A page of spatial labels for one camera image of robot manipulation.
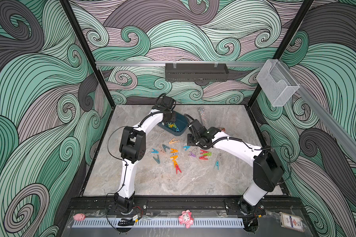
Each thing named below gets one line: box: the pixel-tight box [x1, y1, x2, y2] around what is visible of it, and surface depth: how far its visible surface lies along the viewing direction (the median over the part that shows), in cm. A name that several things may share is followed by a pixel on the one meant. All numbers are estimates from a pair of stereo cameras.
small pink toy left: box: [72, 212, 87, 222], surface depth 71 cm
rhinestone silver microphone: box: [197, 107, 209, 130], surface depth 112 cm
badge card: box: [278, 211, 306, 233], surface depth 69 cm
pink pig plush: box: [178, 208, 195, 229], surface depth 69 cm
